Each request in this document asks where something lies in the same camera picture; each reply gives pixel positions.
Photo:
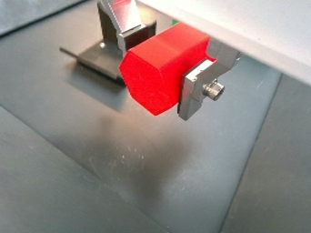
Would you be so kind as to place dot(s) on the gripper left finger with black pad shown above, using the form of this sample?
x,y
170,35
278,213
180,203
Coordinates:
x,y
125,17

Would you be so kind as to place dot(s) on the red hexagon prism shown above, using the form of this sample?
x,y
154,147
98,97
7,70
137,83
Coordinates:
x,y
156,64

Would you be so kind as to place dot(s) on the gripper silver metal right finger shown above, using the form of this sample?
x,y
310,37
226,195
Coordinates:
x,y
201,82

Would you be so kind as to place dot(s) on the black curved holder stand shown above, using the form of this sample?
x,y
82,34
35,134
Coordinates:
x,y
104,57

